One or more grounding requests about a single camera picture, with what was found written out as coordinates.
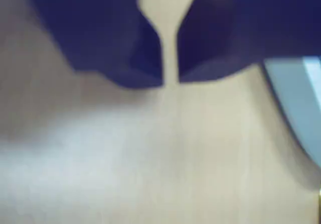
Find light blue plate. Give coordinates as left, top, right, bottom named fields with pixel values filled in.
left=262, top=55, right=321, bottom=170

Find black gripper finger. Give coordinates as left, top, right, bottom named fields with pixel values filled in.
left=176, top=0, right=321, bottom=84
left=19, top=0, right=167, bottom=89

